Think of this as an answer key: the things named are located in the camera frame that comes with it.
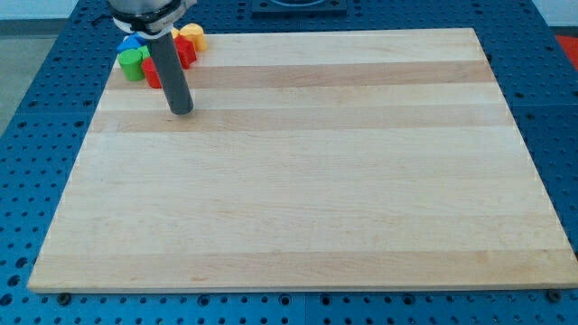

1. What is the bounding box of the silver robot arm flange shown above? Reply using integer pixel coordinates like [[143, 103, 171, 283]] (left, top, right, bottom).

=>
[[106, 0, 198, 39]]

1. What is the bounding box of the blue triangle block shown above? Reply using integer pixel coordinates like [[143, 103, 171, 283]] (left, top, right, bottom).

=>
[[117, 33, 146, 53]]

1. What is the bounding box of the wooden board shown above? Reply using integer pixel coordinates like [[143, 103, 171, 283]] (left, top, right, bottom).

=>
[[28, 28, 577, 293]]

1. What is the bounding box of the red block back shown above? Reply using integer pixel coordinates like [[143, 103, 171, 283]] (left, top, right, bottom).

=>
[[174, 36, 197, 70]]

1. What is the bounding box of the red block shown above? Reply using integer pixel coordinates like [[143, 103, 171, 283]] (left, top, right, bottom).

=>
[[141, 57, 162, 88], [174, 36, 197, 70]]

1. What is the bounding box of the yellow heart block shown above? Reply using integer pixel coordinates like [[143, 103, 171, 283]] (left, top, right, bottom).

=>
[[179, 23, 209, 51]]

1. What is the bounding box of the red block front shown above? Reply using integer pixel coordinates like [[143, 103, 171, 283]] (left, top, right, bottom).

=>
[[141, 57, 162, 88]]

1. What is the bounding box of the small yellow block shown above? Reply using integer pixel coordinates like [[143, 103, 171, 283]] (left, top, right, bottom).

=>
[[171, 28, 180, 39]]

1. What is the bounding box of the small green block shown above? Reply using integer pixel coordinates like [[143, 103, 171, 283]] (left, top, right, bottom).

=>
[[138, 45, 150, 60]]

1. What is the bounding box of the green cylinder block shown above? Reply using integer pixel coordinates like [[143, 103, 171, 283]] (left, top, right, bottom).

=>
[[117, 49, 145, 81]]

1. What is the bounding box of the red object at right edge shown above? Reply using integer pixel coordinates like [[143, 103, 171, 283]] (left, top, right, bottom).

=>
[[555, 35, 578, 70]]

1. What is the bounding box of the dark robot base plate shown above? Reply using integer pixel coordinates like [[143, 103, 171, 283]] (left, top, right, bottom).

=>
[[251, 0, 348, 17]]

